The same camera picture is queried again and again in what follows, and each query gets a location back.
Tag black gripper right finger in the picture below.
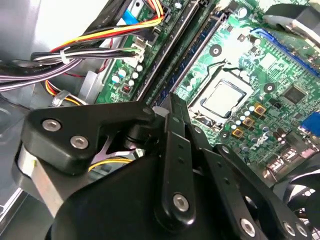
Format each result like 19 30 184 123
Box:
176 95 313 240

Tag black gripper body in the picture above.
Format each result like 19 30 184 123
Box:
49 154 241 240

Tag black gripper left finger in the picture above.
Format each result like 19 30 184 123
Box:
11 92 198 228

